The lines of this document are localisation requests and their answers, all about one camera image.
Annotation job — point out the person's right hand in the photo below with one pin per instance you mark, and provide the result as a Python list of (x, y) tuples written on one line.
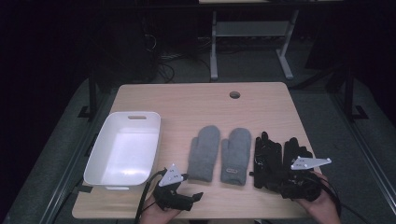
[(325, 208)]

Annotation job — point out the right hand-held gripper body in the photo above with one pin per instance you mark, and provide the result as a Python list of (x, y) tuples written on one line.
[(306, 162)]

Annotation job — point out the white plastic bin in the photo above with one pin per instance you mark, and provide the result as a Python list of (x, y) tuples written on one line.
[(124, 155)]

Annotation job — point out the person's left hand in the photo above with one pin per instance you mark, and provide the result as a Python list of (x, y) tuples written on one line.
[(155, 214)]

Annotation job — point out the black metal stand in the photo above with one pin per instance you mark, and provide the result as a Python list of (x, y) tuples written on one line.
[(349, 93), (92, 93)]

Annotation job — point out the black glove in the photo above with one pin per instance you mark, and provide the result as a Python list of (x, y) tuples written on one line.
[(292, 149), (267, 161)]

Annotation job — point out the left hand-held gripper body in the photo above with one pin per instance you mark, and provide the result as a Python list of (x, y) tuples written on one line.
[(170, 177)]

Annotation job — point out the white-framed desk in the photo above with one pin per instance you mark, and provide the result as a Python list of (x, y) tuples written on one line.
[(252, 28)]

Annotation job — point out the plain grey mitten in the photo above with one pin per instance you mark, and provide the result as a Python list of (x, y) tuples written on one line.
[(204, 152)]

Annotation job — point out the grey mitten with label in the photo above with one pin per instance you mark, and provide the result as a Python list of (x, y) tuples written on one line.
[(235, 152)]

